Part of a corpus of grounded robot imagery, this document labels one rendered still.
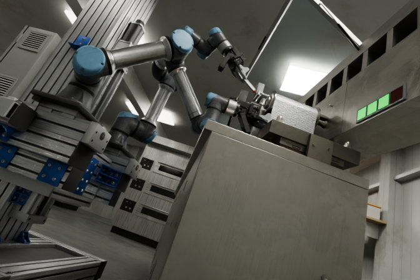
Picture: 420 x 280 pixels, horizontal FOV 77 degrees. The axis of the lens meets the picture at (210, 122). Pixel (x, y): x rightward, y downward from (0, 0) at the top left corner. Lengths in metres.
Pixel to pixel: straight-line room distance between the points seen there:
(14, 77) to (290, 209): 1.42
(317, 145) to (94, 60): 0.95
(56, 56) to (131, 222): 4.95
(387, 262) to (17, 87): 4.90
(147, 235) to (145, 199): 0.75
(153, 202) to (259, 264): 5.32
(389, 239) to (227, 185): 4.34
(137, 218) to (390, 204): 4.73
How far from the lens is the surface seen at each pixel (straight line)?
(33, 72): 1.65
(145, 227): 6.16
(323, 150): 1.15
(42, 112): 1.25
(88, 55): 1.16
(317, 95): 1.85
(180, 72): 1.39
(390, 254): 5.10
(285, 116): 1.39
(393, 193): 5.30
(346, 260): 1.09
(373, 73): 1.39
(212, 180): 0.92
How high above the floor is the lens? 0.51
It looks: 23 degrees up
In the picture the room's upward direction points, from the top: 20 degrees clockwise
